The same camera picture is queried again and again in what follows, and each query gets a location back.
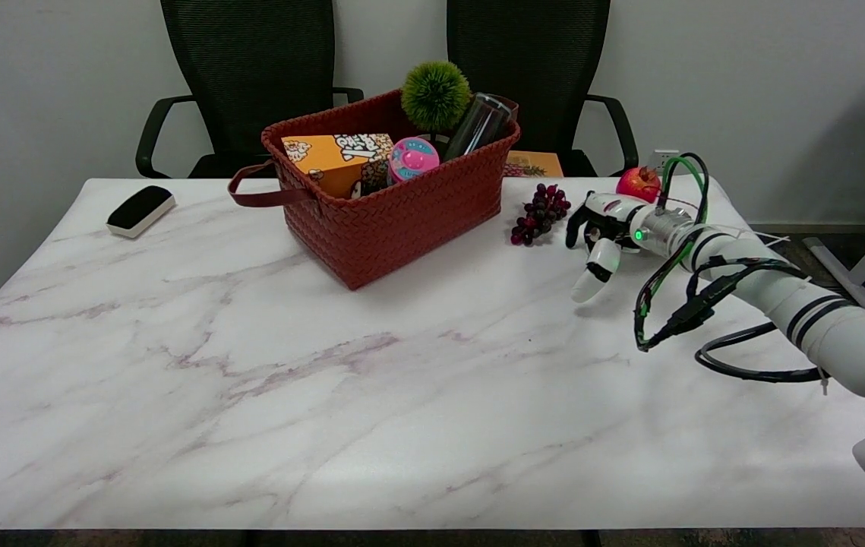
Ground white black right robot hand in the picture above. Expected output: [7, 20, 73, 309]
[565, 190, 647, 305]

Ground red pomegranate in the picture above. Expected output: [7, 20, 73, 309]
[616, 166, 662, 204]

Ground purple grape bunch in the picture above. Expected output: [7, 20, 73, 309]
[510, 183, 572, 247]

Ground orange flat box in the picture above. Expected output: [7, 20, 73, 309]
[503, 150, 564, 179]

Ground dark transparent tumbler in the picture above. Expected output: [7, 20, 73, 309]
[444, 93, 513, 162]

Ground black mesh office chair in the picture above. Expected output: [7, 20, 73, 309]
[446, 0, 639, 178]
[134, 0, 365, 180]

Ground pink round container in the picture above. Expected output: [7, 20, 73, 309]
[387, 137, 440, 185]

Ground red woven basket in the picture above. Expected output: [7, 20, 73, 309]
[227, 90, 521, 291]

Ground green fuzzy ball plant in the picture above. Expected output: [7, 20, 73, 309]
[400, 61, 472, 131]

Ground orange snack box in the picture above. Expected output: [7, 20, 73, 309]
[281, 134, 395, 200]

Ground black white board eraser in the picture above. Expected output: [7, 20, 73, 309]
[106, 185, 176, 239]

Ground green black braided cable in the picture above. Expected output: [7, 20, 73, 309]
[633, 152, 711, 353]

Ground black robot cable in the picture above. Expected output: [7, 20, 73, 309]
[660, 257, 832, 384]

